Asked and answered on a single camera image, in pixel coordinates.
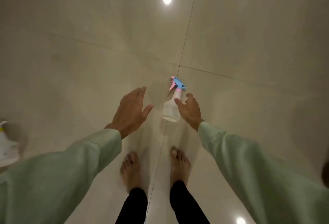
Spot person's foot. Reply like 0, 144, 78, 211
120, 151, 142, 194
169, 146, 192, 187

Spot person's right foot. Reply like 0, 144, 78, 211
169, 146, 192, 187

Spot person's left hand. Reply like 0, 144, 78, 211
104, 86, 154, 140

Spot person's left leg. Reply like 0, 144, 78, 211
115, 187, 148, 224

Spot person's left foot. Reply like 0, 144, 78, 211
120, 151, 142, 194

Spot clear spray bottle blue trigger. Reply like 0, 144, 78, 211
161, 76, 187, 123

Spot person's left forearm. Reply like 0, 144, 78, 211
0, 128, 122, 224

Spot person's leg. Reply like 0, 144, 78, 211
169, 180, 211, 224
115, 187, 148, 224

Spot person's right forearm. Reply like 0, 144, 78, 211
198, 121, 329, 224

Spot person's right leg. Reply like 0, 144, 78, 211
169, 180, 211, 224

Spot person's right hand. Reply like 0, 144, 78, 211
174, 93, 205, 132

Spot white plastic container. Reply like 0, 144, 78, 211
0, 121, 21, 168

